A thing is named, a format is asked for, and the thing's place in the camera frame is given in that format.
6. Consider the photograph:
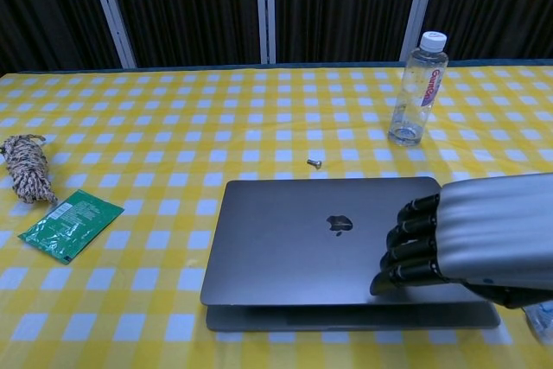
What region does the green foil sachet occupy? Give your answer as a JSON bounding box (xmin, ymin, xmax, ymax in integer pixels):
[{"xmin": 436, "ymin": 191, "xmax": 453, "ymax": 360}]
[{"xmin": 17, "ymin": 188, "xmax": 125, "ymax": 265}]

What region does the braided rope bundle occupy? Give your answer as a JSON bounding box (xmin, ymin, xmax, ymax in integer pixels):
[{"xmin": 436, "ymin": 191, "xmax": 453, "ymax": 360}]
[{"xmin": 0, "ymin": 134, "xmax": 59, "ymax": 206}]

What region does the white partition frame post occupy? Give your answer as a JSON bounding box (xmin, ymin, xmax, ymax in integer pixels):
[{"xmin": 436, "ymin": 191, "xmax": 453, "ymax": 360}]
[
  {"xmin": 255, "ymin": 0, "xmax": 277, "ymax": 64},
  {"xmin": 401, "ymin": 0, "xmax": 441, "ymax": 63},
  {"xmin": 84, "ymin": 0, "xmax": 138, "ymax": 70}
]

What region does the yellow checkered tablecloth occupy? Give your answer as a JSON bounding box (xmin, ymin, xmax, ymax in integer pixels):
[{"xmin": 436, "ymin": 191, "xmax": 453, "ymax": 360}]
[{"xmin": 0, "ymin": 66, "xmax": 553, "ymax": 369}]

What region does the clear plastic wrapper packet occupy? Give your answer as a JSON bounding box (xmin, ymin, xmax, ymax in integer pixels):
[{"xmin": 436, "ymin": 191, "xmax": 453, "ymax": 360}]
[{"xmin": 523, "ymin": 302, "xmax": 553, "ymax": 343}]

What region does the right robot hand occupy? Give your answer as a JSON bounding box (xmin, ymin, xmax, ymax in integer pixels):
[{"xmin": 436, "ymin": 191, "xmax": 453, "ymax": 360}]
[{"xmin": 369, "ymin": 173, "xmax": 553, "ymax": 309}]

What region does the grey laptop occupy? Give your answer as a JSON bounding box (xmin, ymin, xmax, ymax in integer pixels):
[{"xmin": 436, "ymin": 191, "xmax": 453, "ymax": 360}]
[{"xmin": 200, "ymin": 176, "xmax": 501, "ymax": 333}]

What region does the clear plastic water bottle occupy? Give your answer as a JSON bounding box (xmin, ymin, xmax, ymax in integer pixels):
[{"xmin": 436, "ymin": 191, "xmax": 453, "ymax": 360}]
[{"xmin": 387, "ymin": 30, "xmax": 450, "ymax": 147}]

